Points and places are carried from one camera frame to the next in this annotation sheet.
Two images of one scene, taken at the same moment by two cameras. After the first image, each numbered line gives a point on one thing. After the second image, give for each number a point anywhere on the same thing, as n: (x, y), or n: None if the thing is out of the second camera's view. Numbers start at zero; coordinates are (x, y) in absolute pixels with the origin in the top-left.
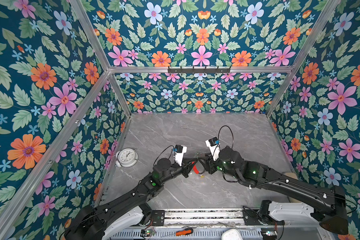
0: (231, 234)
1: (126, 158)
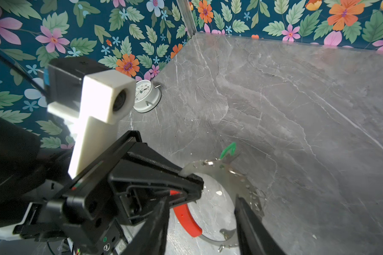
0: None
1: (148, 96)
